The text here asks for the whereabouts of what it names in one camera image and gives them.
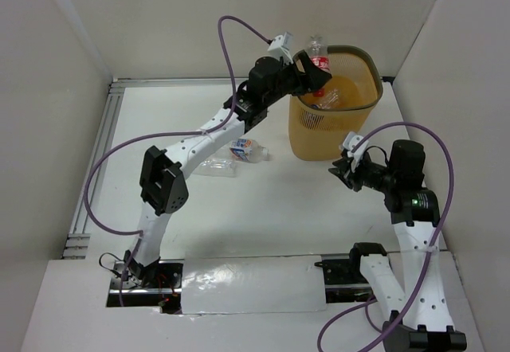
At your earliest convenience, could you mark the red label plastic bottle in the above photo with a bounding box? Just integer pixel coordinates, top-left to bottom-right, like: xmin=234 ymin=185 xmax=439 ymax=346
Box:
xmin=305 ymin=34 xmax=331 ymax=76

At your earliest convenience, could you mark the orange blue label bottle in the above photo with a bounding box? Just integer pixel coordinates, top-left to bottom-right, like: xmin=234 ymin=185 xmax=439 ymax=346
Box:
xmin=228 ymin=139 xmax=269 ymax=163

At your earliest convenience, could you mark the large clear plastic bottle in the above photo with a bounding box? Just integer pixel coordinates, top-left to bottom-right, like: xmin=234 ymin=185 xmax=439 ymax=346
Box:
xmin=312 ymin=88 xmax=346 ymax=110

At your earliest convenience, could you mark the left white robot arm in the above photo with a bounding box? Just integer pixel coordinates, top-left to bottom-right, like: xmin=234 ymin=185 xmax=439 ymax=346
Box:
xmin=124 ymin=51 xmax=332 ymax=287

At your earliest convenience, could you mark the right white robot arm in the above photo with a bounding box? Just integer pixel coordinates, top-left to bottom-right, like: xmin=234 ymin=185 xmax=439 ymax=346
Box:
xmin=330 ymin=132 xmax=468 ymax=351

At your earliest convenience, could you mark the yellow mesh bin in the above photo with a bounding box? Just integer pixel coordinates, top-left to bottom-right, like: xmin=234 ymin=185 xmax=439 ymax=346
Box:
xmin=288 ymin=45 xmax=383 ymax=161

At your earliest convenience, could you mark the clear crushed plastic bottle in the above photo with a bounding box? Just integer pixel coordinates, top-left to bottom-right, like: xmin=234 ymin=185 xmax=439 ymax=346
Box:
xmin=194 ymin=156 xmax=237 ymax=178

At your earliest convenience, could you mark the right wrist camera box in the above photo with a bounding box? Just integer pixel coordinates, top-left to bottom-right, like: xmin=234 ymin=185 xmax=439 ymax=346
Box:
xmin=339 ymin=131 xmax=368 ymax=160

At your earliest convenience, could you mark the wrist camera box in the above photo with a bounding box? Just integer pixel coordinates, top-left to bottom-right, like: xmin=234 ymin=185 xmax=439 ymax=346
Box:
xmin=267 ymin=32 xmax=293 ymax=65
xmin=339 ymin=131 xmax=368 ymax=160

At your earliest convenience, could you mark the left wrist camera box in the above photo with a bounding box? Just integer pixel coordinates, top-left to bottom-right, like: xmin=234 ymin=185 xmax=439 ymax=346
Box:
xmin=267 ymin=32 xmax=293 ymax=65

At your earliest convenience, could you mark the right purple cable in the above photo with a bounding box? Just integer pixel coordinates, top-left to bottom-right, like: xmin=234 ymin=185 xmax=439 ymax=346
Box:
xmin=317 ymin=122 xmax=454 ymax=347

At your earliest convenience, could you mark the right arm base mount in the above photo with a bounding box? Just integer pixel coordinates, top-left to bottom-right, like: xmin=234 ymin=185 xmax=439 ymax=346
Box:
xmin=314 ymin=255 xmax=374 ymax=304

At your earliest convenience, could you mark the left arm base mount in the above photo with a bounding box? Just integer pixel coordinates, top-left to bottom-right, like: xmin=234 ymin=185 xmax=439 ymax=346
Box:
xmin=106 ymin=260 xmax=183 ymax=315

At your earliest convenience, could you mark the aluminium frame rail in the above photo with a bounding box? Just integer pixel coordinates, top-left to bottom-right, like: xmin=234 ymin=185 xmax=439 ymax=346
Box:
xmin=62 ymin=78 xmax=298 ymax=260

